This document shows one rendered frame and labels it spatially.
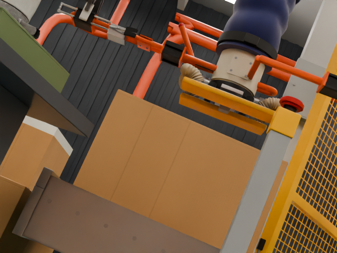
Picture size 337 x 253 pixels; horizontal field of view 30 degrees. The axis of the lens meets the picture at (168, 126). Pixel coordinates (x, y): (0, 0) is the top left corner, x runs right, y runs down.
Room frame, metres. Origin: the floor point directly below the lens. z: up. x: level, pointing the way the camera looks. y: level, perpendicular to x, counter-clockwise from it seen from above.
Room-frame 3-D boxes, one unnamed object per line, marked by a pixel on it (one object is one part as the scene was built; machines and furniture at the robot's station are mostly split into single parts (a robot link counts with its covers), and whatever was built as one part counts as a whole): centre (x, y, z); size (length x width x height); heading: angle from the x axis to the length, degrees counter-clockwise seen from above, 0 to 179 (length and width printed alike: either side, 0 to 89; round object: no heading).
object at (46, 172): (2.21, 0.24, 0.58); 0.70 x 0.03 x 0.06; 175
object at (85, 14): (2.18, 0.44, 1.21); 0.03 x 0.01 x 0.07; 85
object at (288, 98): (1.66, -0.29, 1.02); 0.07 x 0.07 x 0.04
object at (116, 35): (2.22, 0.31, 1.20); 0.07 x 0.07 x 0.04; 86
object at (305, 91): (3.06, -0.57, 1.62); 0.20 x 0.05 x 0.30; 85
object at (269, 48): (2.18, -0.15, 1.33); 0.23 x 0.23 x 0.04
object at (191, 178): (2.17, -0.11, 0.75); 0.60 x 0.40 x 0.40; 87
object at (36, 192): (2.21, 0.25, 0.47); 0.70 x 0.03 x 0.15; 175
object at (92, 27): (2.23, 0.44, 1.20); 0.08 x 0.07 x 0.05; 86
